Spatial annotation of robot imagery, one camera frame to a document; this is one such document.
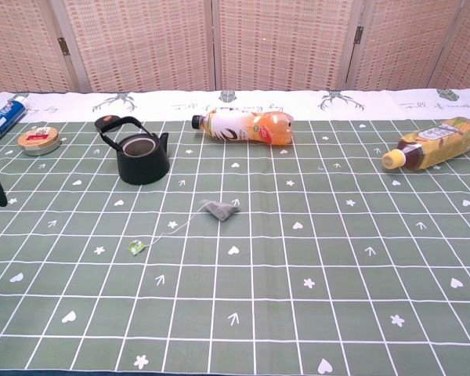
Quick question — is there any blue white toothpaste tube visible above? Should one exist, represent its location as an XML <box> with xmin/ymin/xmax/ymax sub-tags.
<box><xmin>0</xmin><ymin>96</ymin><xmax>29</xmax><ymax>151</ymax></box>

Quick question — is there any yellow label tea bottle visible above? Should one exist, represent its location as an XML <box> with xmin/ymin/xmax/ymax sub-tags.
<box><xmin>381</xmin><ymin>117</ymin><xmax>470</xmax><ymax>172</ymax></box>

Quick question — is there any tea bag with green tag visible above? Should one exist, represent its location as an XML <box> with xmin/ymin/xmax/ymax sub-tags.
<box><xmin>127</xmin><ymin>198</ymin><xmax>242</xmax><ymax>256</ymax></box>

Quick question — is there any orange drink plastic bottle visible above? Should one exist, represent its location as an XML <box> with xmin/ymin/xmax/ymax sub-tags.
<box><xmin>191</xmin><ymin>109</ymin><xmax>295</xmax><ymax>146</ymax></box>

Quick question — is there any black teapot with handle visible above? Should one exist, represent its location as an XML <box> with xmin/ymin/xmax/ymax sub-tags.
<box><xmin>99</xmin><ymin>116</ymin><xmax>170</xmax><ymax>186</ymax></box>

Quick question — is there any green grid tablecloth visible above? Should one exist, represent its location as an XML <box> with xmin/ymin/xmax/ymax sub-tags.
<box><xmin>0</xmin><ymin>89</ymin><xmax>470</xmax><ymax>376</ymax></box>

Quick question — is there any woven folding screen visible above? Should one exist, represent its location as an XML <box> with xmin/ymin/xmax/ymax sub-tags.
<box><xmin>0</xmin><ymin>0</ymin><xmax>470</xmax><ymax>96</ymax></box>

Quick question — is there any round wooden lidded tin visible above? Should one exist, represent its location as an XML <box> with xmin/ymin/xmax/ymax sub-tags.
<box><xmin>17</xmin><ymin>126</ymin><xmax>60</xmax><ymax>157</ymax></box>

